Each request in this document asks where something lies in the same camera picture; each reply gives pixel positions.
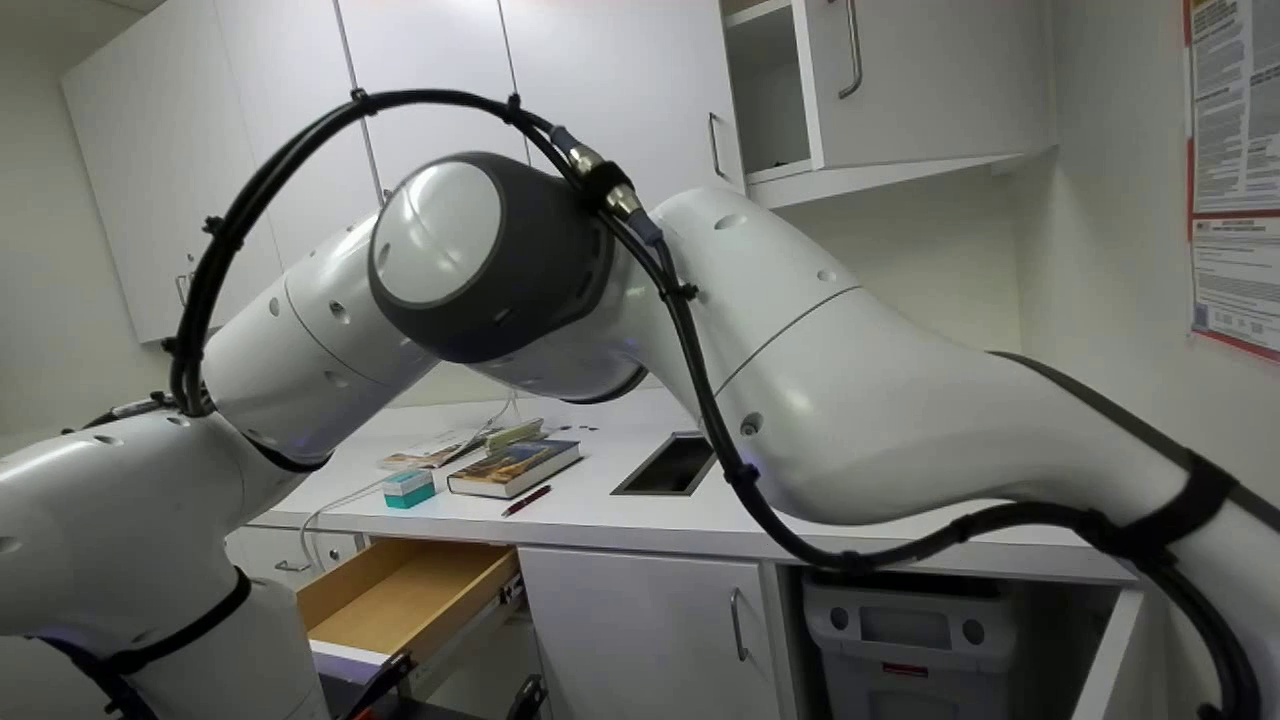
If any white lower cabinet door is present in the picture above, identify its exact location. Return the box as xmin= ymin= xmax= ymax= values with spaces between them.
xmin=514 ymin=542 xmax=793 ymax=720

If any open white upper cabinet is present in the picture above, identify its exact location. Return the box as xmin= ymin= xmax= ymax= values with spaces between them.
xmin=716 ymin=0 xmax=1058 ymax=218

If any open wooden drawer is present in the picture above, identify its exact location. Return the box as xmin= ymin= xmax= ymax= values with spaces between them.
xmin=290 ymin=536 xmax=526 ymax=697

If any grey appliance inside cabinet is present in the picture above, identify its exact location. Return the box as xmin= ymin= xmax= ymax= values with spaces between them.
xmin=798 ymin=572 xmax=1026 ymax=720

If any open white upper cabinet door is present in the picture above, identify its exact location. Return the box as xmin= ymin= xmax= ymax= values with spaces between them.
xmin=798 ymin=0 xmax=1058 ymax=173

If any dark hardcover book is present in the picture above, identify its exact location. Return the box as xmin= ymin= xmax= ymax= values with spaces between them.
xmin=442 ymin=432 xmax=586 ymax=506

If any dark pen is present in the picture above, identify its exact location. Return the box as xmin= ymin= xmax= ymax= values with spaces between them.
xmin=498 ymin=479 xmax=557 ymax=522

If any stack of papers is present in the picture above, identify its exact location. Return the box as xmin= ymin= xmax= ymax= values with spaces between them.
xmin=380 ymin=427 xmax=493 ymax=475

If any teal and white box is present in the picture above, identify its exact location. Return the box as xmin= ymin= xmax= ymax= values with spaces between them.
xmin=380 ymin=466 xmax=442 ymax=515

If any white closed drawer front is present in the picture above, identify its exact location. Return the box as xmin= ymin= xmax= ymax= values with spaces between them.
xmin=219 ymin=525 xmax=367 ymax=591

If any red-bordered notice poster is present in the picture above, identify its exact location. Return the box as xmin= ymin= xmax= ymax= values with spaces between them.
xmin=1182 ymin=218 xmax=1280 ymax=363

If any red-bordered text poster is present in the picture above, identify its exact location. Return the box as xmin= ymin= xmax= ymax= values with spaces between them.
xmin=1178 ymin=0 xmax=1280 ymax=220

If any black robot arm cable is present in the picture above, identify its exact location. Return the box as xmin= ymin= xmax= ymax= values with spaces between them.
xmin=34 ymin=83 xmax=1269 ymax=720

